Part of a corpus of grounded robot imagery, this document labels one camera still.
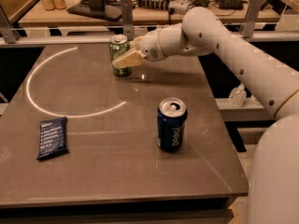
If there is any green soda can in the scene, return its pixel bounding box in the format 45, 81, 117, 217
109, 35, 132, 77

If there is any metal guard rail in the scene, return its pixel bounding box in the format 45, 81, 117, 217
0, 8, 299, 47

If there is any black box on desk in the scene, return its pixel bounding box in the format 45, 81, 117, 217
219, 0, 243, 10

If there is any wooden desk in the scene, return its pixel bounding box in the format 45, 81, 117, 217
18, 0, 281, 37

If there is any clear sanitizer bottle left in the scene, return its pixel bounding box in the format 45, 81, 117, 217
228, 84, 247, 107

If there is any grey side shelf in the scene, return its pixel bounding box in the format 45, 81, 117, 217
215, 98, 272, 121

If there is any blue Pepsi can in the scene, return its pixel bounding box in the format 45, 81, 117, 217
157, 97, 188, 152

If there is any power strip with cables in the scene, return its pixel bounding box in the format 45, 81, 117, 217
136, 0, 190, 14

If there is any dark blue rxbar wrapper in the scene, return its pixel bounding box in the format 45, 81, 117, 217
36, 117, 68, 161

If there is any black monitor stand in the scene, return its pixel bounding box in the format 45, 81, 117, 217
67, 0, 121, 21

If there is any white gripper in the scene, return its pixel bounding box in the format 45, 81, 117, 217
112, 29, 165, 69

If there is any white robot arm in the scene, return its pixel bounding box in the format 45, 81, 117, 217
112, 7, 299, 224

